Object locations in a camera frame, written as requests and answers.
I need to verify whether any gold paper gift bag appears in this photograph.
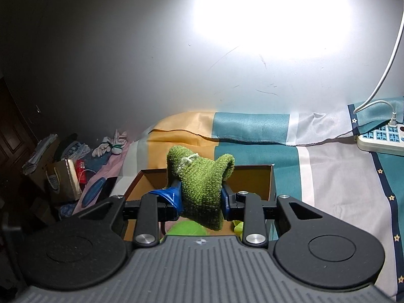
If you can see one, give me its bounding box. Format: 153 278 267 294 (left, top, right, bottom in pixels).
46 159 83 201

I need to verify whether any white gloves bundle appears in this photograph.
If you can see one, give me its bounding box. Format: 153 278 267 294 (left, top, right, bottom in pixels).
92 129 128 166

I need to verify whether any green rolled sock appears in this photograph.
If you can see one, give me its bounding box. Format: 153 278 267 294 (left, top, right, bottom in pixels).
164 220 208 237

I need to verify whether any light blue striped cloth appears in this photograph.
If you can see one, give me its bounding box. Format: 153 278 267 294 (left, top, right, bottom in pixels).
62 143 93 162

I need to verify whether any white power cable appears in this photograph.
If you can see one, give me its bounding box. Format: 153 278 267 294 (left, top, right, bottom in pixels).
353 13 404 115

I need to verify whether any green knitted sock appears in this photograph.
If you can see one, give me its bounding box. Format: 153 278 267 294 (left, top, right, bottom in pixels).
166 155 236 232

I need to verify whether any black smartphone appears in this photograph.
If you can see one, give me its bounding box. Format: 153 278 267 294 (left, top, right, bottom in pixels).
101 177 118 198

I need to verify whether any pink floral sheet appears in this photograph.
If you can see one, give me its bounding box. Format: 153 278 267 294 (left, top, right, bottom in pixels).
74 139 139 218

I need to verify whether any blue floral cloth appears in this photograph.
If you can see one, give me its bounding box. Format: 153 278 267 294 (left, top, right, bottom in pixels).
58 203 77 221

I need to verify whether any dark wooden door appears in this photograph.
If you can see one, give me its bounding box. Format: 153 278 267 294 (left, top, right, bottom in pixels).
0 79 36 177

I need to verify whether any white power strip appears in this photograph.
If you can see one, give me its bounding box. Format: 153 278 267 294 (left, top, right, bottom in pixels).
357 123 404 157

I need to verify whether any dark cloth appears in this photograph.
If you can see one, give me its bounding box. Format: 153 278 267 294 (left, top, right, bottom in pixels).
54 133 79 160

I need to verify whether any thin white cord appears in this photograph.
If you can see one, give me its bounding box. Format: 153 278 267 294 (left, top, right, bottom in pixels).
77 168 96 184

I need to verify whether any cardboard box with papers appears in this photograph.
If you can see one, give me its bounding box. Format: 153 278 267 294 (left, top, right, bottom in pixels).
22 134 60 178

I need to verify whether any colour-block folded quilt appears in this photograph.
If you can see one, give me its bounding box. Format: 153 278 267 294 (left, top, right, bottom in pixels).
148 96 404 147

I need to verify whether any white plug with cable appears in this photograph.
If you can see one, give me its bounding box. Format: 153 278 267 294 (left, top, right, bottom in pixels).
360 100 400 130

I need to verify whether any brown cardboard box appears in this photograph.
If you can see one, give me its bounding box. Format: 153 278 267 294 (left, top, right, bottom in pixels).
123 172 279 243

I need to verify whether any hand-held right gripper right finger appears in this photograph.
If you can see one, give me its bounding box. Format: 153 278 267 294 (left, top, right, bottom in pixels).
221 185 324 247

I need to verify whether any red packet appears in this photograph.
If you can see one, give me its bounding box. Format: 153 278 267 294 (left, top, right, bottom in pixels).
76 160 88 184

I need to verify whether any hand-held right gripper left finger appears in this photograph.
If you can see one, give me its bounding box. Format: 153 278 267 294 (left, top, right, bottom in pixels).
77 180 184 248

